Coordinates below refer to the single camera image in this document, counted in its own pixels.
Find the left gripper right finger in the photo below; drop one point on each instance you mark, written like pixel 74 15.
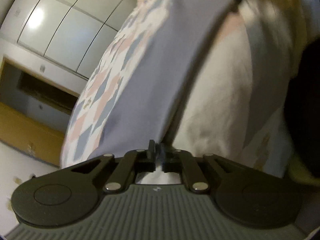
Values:
pixel 185 164

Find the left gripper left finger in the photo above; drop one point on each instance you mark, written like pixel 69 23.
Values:
pixel 129 166

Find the grey-purple shirt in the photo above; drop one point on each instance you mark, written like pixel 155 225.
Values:
pixel 149 106

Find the checkered teddy bear quilt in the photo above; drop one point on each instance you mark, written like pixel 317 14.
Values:
pixel 234 106

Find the wooden cabinet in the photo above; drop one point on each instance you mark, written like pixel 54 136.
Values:
pixel 34 112

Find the white wardrobe doors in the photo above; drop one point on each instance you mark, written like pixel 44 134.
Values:
pixel 71 33

